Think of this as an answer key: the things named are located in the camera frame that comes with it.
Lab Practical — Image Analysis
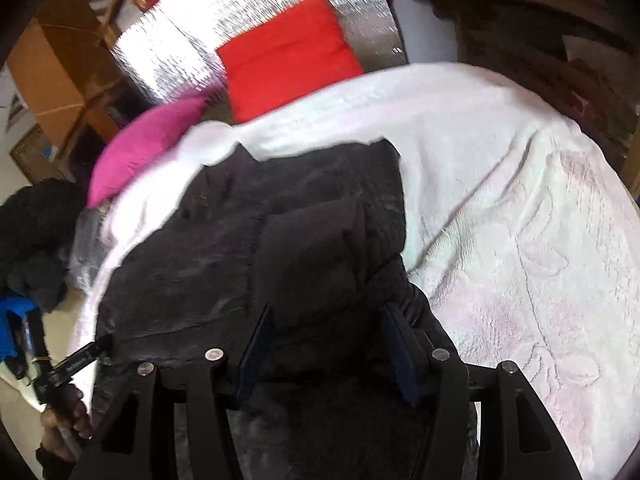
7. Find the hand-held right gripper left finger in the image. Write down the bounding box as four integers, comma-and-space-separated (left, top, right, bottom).
70, 305, 274, 480

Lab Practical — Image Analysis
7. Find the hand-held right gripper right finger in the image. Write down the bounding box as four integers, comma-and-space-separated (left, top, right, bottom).
384, 304, 583, 480

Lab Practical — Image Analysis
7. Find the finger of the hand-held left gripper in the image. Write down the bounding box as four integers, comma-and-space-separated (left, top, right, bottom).
62, 334, 112, 377

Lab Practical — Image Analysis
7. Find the dark quilted jacket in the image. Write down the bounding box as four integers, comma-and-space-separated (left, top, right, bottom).
92, 140, 481, 480

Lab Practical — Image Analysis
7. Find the person's left forearm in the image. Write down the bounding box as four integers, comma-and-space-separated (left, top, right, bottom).
34, 442, 78, 480

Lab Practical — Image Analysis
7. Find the pile of dark clothes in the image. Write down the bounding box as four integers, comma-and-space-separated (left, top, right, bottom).
0, 177, 88, 311

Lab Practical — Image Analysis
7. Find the person's left hand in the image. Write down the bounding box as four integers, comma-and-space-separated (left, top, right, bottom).
39, 384, 95, 461

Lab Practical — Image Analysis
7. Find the blue jacket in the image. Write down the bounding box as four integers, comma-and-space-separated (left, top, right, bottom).
0, 295, 38, 361

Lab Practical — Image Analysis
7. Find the grey garment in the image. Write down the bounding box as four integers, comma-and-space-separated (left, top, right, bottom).
65, 207, 108, 291

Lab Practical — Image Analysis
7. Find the white blanket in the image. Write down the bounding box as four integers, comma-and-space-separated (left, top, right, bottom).
70, 62, 640, 480

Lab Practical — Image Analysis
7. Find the pink pillow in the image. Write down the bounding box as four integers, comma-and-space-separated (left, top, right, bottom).
86, 94, 211, 208

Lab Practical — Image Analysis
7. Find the wooden column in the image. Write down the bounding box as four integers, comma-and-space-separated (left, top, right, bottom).
5, 0, 146, 161

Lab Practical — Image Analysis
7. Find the red pillow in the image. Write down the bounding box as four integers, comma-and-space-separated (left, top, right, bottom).
215, 0, 365, 125

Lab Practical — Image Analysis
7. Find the silver foil insulation panel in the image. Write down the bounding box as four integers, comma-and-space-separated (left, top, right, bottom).
111, 0, 405, 108

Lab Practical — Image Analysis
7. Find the wooden bench table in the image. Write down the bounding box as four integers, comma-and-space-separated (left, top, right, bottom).
395, 0, 640, 181

